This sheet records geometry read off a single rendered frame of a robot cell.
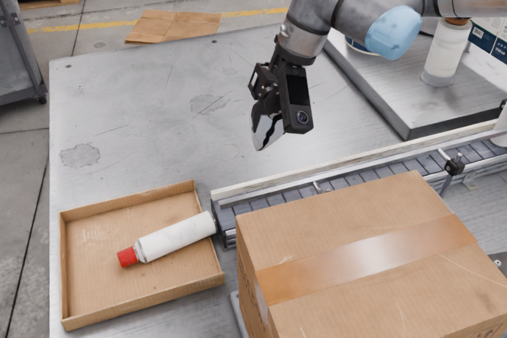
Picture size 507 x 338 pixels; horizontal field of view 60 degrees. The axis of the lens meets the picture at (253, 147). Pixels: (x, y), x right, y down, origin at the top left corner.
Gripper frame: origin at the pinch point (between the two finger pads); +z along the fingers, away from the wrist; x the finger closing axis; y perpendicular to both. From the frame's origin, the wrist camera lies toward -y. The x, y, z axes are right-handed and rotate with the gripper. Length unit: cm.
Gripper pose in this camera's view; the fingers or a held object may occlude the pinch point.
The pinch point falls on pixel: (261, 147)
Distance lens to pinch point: 82.6
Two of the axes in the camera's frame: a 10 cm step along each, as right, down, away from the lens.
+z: -3.2, 7.6, 5.6
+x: -8.9, -0.4, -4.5
